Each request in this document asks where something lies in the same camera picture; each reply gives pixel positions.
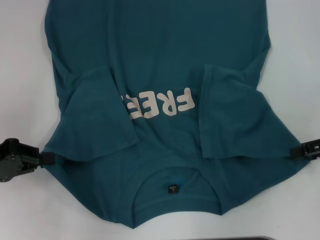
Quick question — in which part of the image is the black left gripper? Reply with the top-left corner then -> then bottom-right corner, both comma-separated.
0,137 -> 56,183

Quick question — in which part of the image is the teal t-shirt with pink print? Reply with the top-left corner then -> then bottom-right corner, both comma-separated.
39,0 -> 312,223

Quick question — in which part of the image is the dark flat panel edge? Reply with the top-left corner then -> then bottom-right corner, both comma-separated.
224,236 -> 273,240

